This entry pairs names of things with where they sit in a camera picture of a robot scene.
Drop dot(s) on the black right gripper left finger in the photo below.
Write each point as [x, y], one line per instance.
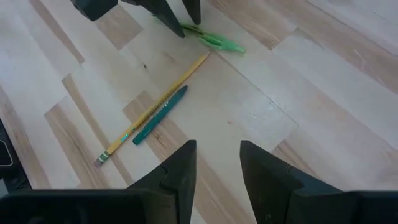
[168, 202]

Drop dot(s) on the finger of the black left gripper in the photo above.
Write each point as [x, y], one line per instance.
[161, 14]
[192, 11]

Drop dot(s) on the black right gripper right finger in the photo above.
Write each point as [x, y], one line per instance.
[280, 202]

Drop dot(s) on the light green pen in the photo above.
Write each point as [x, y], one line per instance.
[217, 42]

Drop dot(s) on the yellow pencil green band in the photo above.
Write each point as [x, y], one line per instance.
[140, 120]

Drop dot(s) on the dark green pen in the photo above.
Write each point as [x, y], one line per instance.
[161, 114]

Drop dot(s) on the black aluminium rig frame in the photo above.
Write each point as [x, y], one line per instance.
[12, 177]

